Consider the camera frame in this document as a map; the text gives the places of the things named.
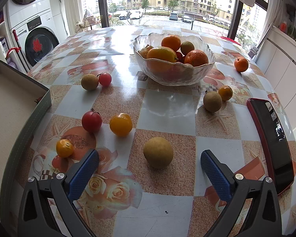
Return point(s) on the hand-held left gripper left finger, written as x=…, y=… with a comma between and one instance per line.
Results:
x=85, y=171

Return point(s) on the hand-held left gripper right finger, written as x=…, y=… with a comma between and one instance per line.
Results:
x=215, y=175

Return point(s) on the small yellow tomato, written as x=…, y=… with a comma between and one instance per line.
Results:
x=64, y=148

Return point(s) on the red cherry tomato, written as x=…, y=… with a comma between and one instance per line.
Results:
x=91, y=121
x=105, y=79

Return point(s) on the brown round fruit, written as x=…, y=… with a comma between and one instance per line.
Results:
x=158, y=152
x=212, y=101
x=89, y=82

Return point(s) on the small orange round fruit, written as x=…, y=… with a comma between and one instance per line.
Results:
x=225, y=92

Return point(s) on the shallow grey-green cardboard box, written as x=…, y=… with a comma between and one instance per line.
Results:
x=9, y=98

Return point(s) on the orange mandarin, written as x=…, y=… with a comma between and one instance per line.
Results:
x=241, y=64

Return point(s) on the smartphone with red case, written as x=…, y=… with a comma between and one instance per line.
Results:
x=271, y=140

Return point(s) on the clear glass bowl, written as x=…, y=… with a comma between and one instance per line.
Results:
x=172, y=77

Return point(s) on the large dimpled mandarin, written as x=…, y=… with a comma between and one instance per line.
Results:
x=196, y=58

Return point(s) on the small red tomato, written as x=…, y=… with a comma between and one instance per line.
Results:
x=179, y=56

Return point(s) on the lavender soft bundle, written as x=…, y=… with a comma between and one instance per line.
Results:
x=12, y=64

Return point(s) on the green-brown round fruit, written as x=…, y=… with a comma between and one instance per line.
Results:
x=187, y=48

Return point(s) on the white cabinet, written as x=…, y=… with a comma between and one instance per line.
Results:
x=281, y=61

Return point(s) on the white washing machine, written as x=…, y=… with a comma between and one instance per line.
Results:
x=39, y=47

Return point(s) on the yellow fruit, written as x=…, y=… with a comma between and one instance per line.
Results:
x=144, y=50

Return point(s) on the red plastic basin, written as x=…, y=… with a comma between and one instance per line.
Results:
x=230, y=40

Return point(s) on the round orange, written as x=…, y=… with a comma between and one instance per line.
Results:
x=171, y=42

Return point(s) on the dark parked car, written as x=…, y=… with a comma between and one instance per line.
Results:
x=186, y=19

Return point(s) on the green potted plant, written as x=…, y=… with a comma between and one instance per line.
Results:
x=292, y=32

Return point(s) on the small red object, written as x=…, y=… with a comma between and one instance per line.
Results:
x=283, y=27

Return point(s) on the grey parked van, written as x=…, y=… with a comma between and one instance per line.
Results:
x=174, y=16

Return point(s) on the white parked car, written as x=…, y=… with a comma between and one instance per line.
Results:
x=135, y=14

